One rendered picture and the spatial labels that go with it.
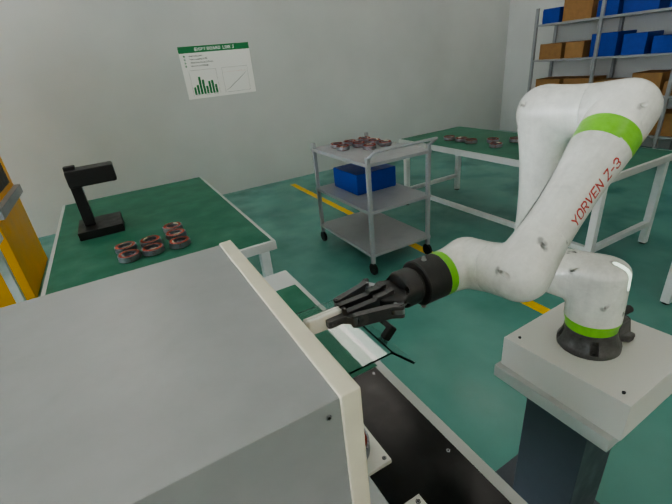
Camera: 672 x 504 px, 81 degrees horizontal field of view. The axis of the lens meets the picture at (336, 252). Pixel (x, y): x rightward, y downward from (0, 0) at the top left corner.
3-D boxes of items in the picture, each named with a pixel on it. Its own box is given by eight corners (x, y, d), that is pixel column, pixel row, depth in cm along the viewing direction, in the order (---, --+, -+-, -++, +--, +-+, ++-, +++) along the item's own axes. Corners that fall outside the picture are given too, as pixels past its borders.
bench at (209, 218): (219, 249, 395) (200, 176, 362) (294, 349, 247) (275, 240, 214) (96, 285, 350) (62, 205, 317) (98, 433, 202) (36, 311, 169)
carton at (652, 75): (645, 91, 561) (650, 70, 549) (674, 91, 531) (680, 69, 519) (628, 94, 546) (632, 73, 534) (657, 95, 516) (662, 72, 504)
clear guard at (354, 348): (354, 311, 103) (353, 291, 100) (415, 363, 83) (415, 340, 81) (232, 361, 89) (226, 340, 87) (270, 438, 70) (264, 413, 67)
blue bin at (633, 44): (636, 52, 556) (640, 32, 545) (659, 51, 534) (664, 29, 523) (620, 55, 538) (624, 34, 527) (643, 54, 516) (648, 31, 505)
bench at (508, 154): (456, 187, 501) (459, 125, 469) (654, 243, 325) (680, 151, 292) (400, 204, 465) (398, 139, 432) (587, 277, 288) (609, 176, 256)
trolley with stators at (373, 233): (370, 224, 418) (364, 125, 374) (437, 257, 338) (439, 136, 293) (320, 239, 394) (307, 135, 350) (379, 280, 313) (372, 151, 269)
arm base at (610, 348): (606, 308, 119) (609, 290, 116) (661, 332, 106) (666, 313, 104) (543, 338, 110) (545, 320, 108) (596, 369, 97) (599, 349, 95)
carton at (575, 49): (579, 56, 621) (582, 40, 612) (597, 55, 599) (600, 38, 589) (563, 58, 604) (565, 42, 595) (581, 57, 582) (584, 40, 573)
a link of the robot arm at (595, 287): (567, 301, 114) (575, 241, 106) (630, 323, 102) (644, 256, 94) (543, 320, 107) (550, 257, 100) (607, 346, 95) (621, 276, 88)
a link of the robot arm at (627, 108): (605, 113, 92) (599, 67, 84) (674, 112, 82) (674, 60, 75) (568, 170, 88) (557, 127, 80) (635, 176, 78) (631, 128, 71)
